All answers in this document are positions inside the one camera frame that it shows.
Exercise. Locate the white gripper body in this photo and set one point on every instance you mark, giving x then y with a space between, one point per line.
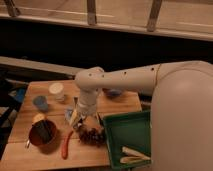
87 102

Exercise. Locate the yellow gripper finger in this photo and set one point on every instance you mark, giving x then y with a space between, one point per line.
74 118

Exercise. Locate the dark grape bunch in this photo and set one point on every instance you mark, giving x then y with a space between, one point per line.
91 137

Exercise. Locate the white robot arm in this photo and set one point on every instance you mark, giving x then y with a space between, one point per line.
181 109

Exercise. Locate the white paper cup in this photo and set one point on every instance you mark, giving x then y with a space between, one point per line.
57 90

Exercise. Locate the blue cup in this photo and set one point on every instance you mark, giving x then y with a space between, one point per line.
41 103

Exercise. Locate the purple bowl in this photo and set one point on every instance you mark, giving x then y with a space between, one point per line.
112 93

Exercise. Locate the dark cylindrical can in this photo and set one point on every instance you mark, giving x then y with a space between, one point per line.
43 131

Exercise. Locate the yellow round object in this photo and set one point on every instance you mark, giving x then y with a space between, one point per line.
38 117

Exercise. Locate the red chili pepper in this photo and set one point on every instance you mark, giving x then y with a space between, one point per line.
64 149

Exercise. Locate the red bowl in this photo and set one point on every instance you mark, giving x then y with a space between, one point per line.
35 138

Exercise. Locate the green plastic tray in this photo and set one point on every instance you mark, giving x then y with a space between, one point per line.
131 130

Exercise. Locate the metal spoon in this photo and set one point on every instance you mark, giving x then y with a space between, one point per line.
27 144

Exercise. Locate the yellow banana piece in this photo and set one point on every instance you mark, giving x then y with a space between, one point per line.
129 160

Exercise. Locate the black handled tool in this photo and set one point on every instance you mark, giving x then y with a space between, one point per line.
99 119

